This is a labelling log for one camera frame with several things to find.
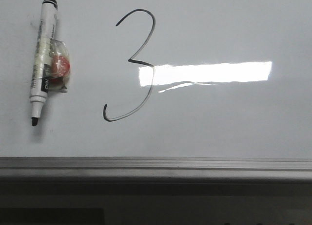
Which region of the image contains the red magnet taped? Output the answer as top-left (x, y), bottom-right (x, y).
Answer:
top-left (48, 40), bottom-right (71, 93)

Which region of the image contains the white black whiteboard marker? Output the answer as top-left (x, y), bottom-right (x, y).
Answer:
top-left (29, 0), bottom-right (58, 127)

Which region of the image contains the white whiteboard with aluminium frame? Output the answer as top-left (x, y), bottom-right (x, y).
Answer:
top-left (0, 0), bottom-right (312, 181)

